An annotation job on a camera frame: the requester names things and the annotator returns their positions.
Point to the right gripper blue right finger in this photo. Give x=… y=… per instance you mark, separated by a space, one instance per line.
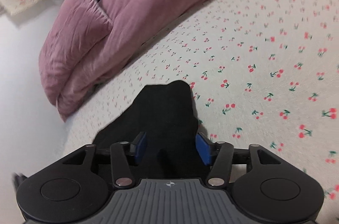
x=217 y=156

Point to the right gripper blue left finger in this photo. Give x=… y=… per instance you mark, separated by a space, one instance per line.
x=123 y=155

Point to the black pants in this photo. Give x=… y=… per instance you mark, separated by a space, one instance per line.
x=165 y=113

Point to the cherry print bed sheet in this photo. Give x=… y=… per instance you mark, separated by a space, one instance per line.
x=263 y=71

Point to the pink pillow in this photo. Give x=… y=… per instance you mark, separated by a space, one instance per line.
x=79 y=25

